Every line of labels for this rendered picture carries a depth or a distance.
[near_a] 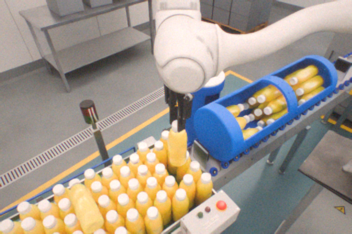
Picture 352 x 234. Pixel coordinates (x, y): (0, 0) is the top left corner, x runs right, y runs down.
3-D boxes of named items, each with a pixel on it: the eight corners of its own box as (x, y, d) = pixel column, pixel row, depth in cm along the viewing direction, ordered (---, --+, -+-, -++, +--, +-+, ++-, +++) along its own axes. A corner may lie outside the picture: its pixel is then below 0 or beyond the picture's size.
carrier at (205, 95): (179, 163, 215) (209, 169, 210) (180, 84, 154) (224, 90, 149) (184, 140, 235) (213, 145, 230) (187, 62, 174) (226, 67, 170)
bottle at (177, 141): (167, 165, 93) (165, 133, 80) (170, 151, 98) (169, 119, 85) (185, 167, 92) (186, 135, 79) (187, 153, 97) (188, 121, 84)
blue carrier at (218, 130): (326, 105, 150) (347, 65, 131) (229, 173, 113) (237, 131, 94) (288, 85, 167) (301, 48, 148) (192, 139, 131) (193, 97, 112)
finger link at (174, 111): (170, 110, 77) (169, 109, 78) (170, 124, 82) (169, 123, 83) (177, 106, 79) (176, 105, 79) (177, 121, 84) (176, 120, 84)
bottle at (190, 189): (187, 192, 112) (189, 170, 99) (197, 204, 108) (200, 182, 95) (175, 200, 109) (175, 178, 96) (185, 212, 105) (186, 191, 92)
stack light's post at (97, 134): (130, 222, 191) (100, 129, 114) (126, 225, 189) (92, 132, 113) (128, 218, 193) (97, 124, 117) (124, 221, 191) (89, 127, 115)
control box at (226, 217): (235, 220, 92) (240, 209, 85) (196, 252, 84) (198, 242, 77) (218, 201, 98) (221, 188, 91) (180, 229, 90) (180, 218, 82)
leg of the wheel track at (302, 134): (285, 172, 225) (312, 127, 182) (282, 175, 223) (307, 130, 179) (280, 168, 228) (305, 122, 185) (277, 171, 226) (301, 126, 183)
